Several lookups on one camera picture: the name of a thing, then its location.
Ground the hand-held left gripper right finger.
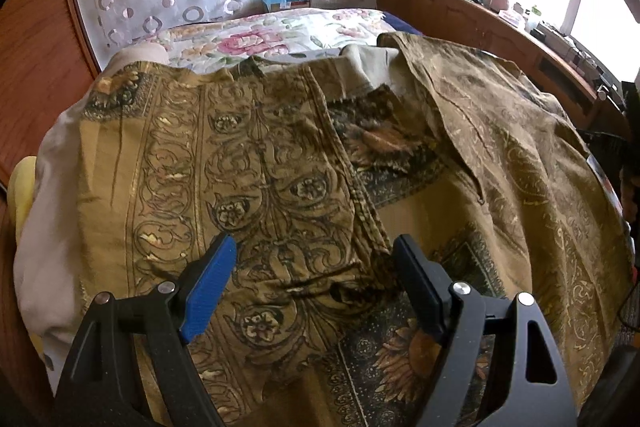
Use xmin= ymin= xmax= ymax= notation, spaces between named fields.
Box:
xmin=392 ymin=234 xmax=581 ymax=427

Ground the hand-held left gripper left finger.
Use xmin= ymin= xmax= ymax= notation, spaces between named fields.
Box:
xmin=52 ymin=233 xmax=237 ymax=427

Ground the olive scroll-patterned garment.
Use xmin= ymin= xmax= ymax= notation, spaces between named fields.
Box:
xmin=75 ymin=54 xmax=396 ymax=427

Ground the sunflower-printed cloth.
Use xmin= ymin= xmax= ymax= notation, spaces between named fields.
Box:
xmin=270 ymin=84 xmax=551 ymax=427

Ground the beige folded blanket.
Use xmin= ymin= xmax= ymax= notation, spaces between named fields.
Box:
xmin=12 ymin=44 xmax=171 ymax=348

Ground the yellow cloth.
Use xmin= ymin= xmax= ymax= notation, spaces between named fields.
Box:
xmin=7 ymin=156 xmax=40 ymax=253

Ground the floral quilt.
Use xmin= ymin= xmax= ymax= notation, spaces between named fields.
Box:
xmin=132 ymin=7 xmax=401 ymax=75

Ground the dark blue bed cover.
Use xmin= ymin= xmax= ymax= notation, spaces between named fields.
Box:
xmin=382 ymin=9 xmax=422 ymax=38

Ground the wooden headboard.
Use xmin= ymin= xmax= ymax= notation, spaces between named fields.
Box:
xmin=0 ymin=0 xmax=107 ymax=188

